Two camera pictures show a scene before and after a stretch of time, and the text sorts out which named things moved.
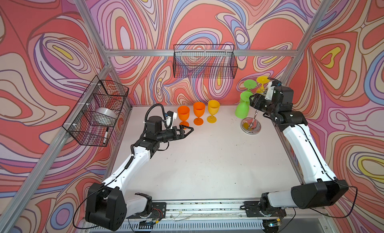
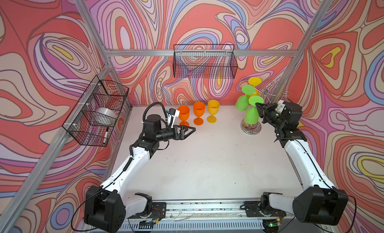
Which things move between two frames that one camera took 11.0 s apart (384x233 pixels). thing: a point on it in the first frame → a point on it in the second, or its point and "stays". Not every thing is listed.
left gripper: x=180 y=132 stays
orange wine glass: x=199 y=110 stays
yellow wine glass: x=213 y=107 stays
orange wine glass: x=183 y=112 stays
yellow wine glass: x=262 y=80 → x=254 y=81
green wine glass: x=242 y=109 → x=251 y=115
